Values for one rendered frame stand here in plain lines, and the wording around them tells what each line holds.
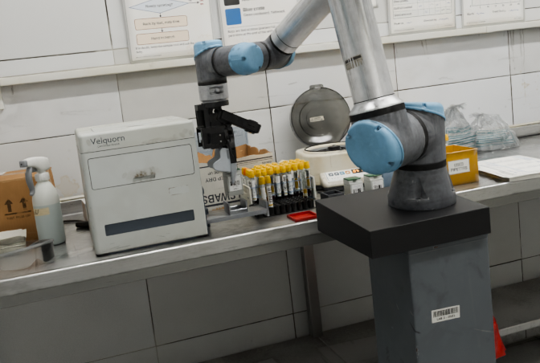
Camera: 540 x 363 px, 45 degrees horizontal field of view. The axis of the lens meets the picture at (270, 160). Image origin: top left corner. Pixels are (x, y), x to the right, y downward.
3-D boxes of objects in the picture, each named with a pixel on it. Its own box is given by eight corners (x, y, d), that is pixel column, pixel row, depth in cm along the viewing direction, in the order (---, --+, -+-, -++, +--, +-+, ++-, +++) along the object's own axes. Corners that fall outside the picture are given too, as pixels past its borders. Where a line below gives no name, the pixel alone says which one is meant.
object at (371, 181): (372, 199, 186) (370, 176, 185) (365, 197, 191) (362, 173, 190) (385, 197, 187) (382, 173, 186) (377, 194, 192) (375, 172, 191)
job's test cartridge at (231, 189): (229, 196, 168) (226, 172, 167) (224, 193, 173) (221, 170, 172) (243, 193, 170) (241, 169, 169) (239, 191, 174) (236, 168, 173)
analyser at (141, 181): (96, 258, 157) (76, 135, 153) (90, 234, 183) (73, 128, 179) (219, 234, 166) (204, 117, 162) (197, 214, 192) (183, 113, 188)
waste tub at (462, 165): (439, 188, 190) (437, 154, 188) (417, 181, 203) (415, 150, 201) (480, 181, 193) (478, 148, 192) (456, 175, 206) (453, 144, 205)
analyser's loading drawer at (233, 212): (193, 230, 165) (190, 210, 165) (188, 225, 172) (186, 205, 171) (269, 215, 171) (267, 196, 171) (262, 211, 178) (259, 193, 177)
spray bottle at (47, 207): (34, 251, 171) (18, 160, 167) (34, 243, 179) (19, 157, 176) (67, 245, 173) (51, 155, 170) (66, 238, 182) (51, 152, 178)
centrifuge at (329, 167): (314, 195, 200) (309, 156, 199) (295, 181, 229) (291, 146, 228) (388, 185, 204) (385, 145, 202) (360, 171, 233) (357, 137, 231)
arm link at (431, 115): (456, 155, 147) (454, 95, 144) (427, 168, 137) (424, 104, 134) (409, 152, 155) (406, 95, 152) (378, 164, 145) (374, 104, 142)
